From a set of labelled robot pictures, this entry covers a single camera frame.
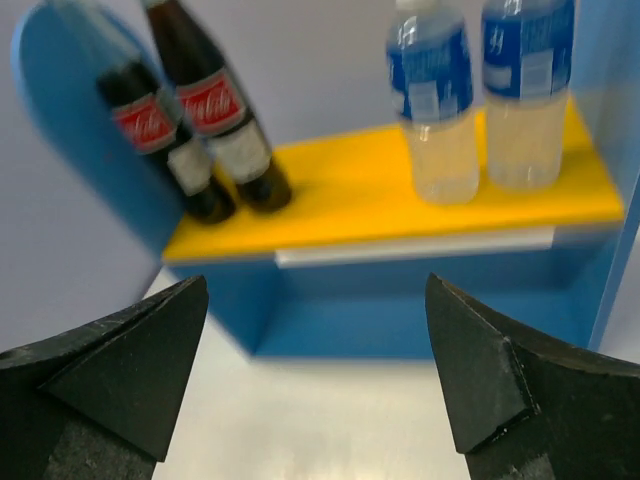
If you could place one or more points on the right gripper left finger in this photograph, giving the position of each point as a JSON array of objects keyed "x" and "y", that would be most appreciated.
[{"x": 101, "y": 401}]

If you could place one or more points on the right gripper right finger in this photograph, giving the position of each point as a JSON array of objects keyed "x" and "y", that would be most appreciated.
[{"x": 522, "y": 404}]

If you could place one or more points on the Pocari Sweat bottle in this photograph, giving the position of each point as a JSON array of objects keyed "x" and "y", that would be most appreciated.
[
  {"x": 431, "y": 85},
  {"x": 527, "y": 51}
]

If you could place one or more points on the blue and yellow shelf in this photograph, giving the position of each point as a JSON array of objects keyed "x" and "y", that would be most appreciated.
[{"x": 341, "y": 271}]

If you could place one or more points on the left cola glass bottle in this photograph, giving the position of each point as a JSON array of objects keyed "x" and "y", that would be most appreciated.
[{"x": 145, "y": 112}]

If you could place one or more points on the cola glass bottle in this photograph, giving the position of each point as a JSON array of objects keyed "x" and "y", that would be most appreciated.
[
  {"x": 145, "y": 112},
  {"x": 217, "y": 106}
]

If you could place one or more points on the right cola glass bottle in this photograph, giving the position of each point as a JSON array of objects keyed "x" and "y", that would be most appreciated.
[{"x": 217, "y": 106}]

